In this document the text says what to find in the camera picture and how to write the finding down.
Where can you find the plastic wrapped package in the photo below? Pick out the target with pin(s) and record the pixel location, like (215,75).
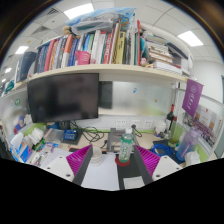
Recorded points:
(102,19)

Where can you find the purple hanging pennant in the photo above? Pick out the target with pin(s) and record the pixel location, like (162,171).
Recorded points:
(192,97)

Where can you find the row of books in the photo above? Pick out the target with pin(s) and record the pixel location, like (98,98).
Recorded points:
(118,42)

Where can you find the dark wine bottle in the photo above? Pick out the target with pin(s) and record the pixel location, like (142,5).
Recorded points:
(170,117)

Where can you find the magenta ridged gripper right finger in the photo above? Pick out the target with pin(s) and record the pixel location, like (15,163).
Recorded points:
(147,162)

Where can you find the stack of books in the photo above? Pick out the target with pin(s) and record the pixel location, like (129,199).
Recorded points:
(161,54)

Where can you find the purple water bottle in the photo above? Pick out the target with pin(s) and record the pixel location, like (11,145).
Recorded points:
(187,145)

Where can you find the metal laptop stand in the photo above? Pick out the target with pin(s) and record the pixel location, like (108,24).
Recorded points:
(114,139)

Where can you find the dark blue binder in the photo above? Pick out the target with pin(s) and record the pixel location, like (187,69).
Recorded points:
(24,65)

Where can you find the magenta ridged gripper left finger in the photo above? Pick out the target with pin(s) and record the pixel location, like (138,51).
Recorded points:
(78,162)

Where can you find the red round coaster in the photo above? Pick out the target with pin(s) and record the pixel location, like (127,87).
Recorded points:
(122,162)

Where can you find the white tissue pack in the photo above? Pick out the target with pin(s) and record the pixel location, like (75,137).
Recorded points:
(192,158)

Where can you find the black computer monitor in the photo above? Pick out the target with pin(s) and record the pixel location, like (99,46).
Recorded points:
(63,97)

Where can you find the white paper cup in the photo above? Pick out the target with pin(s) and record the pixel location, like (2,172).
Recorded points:
(96,158)

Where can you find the green label plastic water bottle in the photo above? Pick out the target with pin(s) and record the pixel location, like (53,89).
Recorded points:
(126,145)

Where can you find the white paper sheet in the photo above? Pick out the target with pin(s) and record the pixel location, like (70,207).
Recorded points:
(103,176)

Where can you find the blue small device box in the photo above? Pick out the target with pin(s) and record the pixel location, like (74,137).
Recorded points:
(70,134)

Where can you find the white wall shelf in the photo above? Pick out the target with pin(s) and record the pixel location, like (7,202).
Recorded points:
(114,72)

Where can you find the black desk mat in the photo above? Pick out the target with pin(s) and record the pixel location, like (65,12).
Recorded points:
(129,176)

